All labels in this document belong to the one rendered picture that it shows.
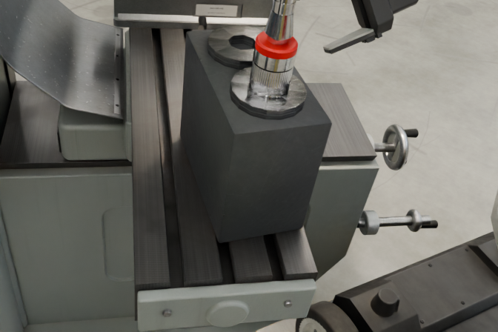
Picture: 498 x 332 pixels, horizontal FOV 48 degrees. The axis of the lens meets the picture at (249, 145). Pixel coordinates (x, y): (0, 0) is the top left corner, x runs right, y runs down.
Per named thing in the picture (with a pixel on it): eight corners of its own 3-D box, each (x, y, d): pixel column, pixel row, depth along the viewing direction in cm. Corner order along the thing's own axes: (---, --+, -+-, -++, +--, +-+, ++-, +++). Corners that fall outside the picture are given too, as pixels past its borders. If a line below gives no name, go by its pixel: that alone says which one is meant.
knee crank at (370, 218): (430, 218, 144) (438, 202, 140) (439, 236, 140) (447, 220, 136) (350, 221, 140) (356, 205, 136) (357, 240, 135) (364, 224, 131)
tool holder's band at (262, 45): (273, 32, 64) (275, 24, 63) (305, 50, 62) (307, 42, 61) (245, 44, 61) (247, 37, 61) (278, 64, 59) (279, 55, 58)
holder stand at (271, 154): (251, 127, 91) (270, 17, 78) (303, 229, 76) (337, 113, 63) (178, 135, 87) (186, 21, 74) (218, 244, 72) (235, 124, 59)
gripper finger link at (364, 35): (330, 48, 68) (374, 28, 68) (320, 46, 71) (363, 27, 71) (334, 61, 68) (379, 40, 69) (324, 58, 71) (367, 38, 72)
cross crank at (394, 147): (395, 148, 149) (409, 114, 142) (412, 179, 141) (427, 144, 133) (339, 150, 146) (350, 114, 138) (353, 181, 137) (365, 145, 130)
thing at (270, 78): (267, 70, 67) (273, 32, 64) (296, 89, 65) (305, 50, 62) (240, 84, 65) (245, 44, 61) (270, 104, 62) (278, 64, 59)
